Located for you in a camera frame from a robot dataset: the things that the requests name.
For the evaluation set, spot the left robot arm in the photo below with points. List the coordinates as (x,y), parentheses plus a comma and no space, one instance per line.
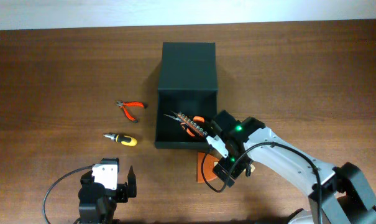
(101,212)

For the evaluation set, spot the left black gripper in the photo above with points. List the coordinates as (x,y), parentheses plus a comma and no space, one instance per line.
(124,193)

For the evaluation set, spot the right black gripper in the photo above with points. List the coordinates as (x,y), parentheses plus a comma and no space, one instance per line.
(225,165)

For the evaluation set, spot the orange black needle-nose pliers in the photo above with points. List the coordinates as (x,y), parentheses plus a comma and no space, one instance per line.
(174,117)

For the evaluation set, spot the orange scraper wooden handle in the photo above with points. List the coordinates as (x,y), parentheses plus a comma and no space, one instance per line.
(205,166)

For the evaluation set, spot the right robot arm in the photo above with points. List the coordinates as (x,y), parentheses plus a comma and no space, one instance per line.
(336,194)

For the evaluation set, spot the red handled cutting pliers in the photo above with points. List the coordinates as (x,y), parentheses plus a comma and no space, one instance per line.
(125,105)

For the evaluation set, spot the black cardboard box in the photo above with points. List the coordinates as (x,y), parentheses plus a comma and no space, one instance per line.
(188,83)

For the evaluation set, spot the yellow black stubby screwdriver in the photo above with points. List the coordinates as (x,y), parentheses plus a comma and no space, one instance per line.
(123,139)

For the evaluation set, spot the orange socket bit rail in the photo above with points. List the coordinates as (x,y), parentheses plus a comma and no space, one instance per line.
(193,125)

